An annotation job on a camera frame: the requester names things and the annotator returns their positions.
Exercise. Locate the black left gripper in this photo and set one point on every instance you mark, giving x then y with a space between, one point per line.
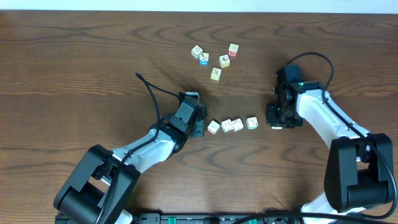
199 125

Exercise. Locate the wooden block blue side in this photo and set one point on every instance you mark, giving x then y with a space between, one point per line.
204 58

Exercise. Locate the wooden block red M side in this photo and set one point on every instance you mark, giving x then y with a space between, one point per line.
233 49

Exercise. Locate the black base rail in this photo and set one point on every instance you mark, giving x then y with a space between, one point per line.
155 218

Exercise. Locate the wooden block with turtle drawing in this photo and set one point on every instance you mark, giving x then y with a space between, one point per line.
227 125

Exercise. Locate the wooden block airplane green N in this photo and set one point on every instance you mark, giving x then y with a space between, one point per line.
252 123

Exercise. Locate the wooden block red letter side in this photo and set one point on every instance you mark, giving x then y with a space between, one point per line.
213 127

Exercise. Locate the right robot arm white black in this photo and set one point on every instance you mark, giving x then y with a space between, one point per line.
359 170

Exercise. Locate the wooden block plain top left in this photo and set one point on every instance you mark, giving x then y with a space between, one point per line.
196 51

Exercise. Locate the wooden block red A side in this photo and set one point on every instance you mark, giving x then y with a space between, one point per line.
237 124

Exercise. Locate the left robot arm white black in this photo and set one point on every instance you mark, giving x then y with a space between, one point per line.
100 185

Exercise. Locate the wooden block brown drawing yellow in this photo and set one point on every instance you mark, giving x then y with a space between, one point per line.
224 61

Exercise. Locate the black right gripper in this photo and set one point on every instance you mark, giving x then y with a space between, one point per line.
273 121

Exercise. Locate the wooden block yellow border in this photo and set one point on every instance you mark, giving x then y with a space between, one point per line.
216 73

